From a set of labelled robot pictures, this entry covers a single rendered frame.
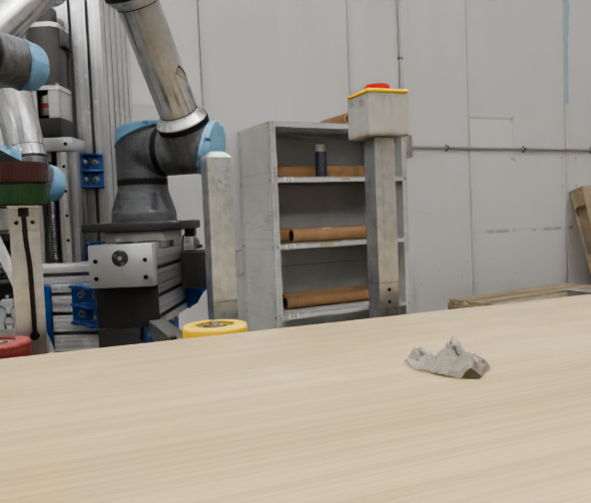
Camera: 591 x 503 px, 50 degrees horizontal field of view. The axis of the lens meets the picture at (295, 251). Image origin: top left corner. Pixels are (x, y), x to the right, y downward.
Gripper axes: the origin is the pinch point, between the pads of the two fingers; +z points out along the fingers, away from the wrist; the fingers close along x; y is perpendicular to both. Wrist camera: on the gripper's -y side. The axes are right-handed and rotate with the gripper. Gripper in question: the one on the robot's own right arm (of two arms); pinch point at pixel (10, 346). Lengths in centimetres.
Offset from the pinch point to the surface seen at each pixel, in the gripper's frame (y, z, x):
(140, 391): -71, -7, -12
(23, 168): -44, -28, -4
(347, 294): 215, 26, -175
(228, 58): 241, -116, -116
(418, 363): -76, -8, -35
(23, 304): -37.6, -11.3, -3.2
